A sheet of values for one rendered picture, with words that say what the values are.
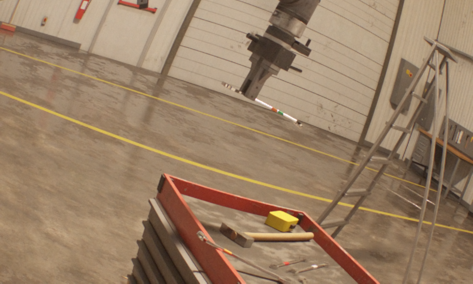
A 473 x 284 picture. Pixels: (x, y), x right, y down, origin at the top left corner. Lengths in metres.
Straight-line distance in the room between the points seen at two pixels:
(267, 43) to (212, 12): 10.13
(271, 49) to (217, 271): 0.57
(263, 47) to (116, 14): 9.82
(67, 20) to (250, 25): 3.56
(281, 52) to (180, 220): 0.48
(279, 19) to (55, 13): 9.89
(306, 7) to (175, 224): 0.65
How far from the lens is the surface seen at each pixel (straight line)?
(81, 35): 11.51
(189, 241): 1.65
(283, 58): 1.66
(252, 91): 1.70
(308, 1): 1.68
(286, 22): 1.67
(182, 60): 11.83
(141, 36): 11.61
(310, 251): 1.87
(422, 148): 12.48
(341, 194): 4.60
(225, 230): 1.75
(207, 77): 12.00
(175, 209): 1.79
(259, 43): 1.72
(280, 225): 1.97
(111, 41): 11.53
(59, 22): 11.45
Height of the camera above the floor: 1.43
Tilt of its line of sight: 9 degrees down
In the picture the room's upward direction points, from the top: 22 degrees clockwise
